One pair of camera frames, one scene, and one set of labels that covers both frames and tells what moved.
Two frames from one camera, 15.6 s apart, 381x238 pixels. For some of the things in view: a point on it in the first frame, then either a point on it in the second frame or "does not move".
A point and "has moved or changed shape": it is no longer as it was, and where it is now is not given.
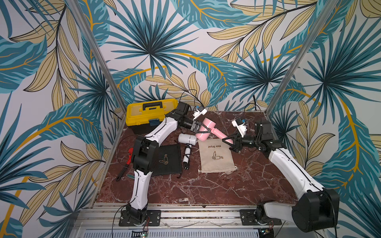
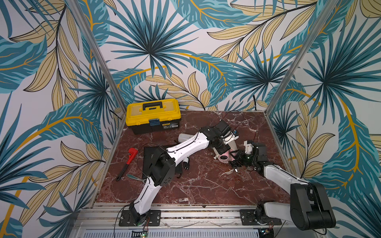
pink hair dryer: [210, 125] has moved or changed shape
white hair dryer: [189, 140] does not move
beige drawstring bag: [216, 155] has moved or changed shape
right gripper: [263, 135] to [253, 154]
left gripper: [194, 128] to [224, 149]
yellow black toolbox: [141, 116] does not move
